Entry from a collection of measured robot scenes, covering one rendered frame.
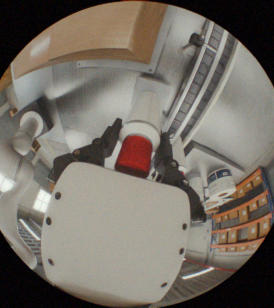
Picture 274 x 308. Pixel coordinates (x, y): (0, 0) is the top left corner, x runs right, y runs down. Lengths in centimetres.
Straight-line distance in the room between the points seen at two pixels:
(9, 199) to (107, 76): 57
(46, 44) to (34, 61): 3
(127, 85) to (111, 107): 12
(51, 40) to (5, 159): 39
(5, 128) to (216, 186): 583
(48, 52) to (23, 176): 40
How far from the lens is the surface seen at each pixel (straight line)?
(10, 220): 47
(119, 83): 40
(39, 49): 17
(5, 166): 46
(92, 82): 45
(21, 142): 55
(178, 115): 37
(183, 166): 30
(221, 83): 35
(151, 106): 15
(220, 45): 31
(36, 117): 75
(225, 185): 67
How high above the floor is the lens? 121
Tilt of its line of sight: 40 degrees down
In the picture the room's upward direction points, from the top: 166 degrees counter-clockwise
